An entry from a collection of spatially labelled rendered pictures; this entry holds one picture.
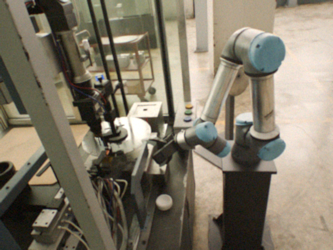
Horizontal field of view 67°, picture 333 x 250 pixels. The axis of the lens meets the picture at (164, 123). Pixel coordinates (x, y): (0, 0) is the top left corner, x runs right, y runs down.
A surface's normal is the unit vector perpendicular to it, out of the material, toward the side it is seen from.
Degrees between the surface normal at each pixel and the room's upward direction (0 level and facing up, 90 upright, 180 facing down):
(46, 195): 0
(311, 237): 0
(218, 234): 0
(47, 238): 90
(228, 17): 90
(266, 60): 82
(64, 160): 90
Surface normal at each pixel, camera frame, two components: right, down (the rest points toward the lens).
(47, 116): -0.14, 0.54
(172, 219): -0.11, -0.84
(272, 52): 0.24, 0.37
